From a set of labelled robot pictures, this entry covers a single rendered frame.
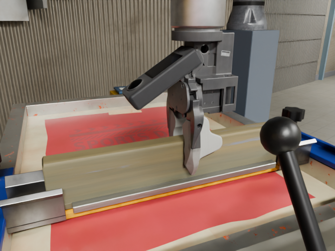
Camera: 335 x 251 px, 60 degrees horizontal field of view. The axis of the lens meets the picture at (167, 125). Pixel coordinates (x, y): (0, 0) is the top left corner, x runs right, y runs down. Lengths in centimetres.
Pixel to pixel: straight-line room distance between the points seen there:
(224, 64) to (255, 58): 69
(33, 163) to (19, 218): 25
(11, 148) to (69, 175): 27
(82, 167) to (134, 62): 294
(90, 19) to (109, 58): 42
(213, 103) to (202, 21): 12
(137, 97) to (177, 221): 19
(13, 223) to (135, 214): 16
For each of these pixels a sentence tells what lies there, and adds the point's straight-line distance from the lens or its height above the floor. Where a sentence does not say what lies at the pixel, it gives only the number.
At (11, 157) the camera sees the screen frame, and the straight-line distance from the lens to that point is 62.
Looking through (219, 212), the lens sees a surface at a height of 96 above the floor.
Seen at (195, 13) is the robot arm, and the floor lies 124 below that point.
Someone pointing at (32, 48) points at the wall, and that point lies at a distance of 284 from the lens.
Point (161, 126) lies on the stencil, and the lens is 81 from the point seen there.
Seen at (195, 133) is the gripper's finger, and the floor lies 108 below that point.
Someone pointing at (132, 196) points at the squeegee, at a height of 99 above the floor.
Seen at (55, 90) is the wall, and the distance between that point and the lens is 294.
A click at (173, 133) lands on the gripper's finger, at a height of 106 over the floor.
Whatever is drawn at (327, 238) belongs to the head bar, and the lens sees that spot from 32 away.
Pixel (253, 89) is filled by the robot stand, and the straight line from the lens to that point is 115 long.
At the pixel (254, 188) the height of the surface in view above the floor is 96.
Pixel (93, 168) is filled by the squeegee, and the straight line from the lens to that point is 41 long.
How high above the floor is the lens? 123
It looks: 20 degrees down
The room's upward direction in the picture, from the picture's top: straight up
